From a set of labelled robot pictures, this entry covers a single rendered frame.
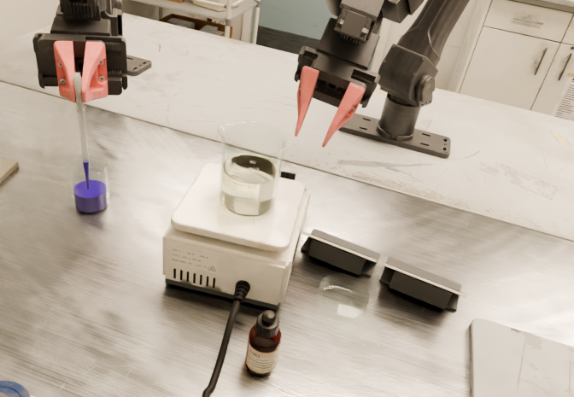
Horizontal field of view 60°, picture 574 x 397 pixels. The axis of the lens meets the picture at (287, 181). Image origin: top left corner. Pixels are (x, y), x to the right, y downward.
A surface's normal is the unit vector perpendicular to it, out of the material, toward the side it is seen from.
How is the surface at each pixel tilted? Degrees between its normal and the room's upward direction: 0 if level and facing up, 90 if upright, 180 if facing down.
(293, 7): 90
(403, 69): 59
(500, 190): 0
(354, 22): 72
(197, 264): 90
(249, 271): 90
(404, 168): 0
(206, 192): 0
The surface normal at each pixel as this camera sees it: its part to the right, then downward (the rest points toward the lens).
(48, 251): 0.14, -0.82
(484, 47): -0.29, 0.50
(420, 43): -0.55, -0.17
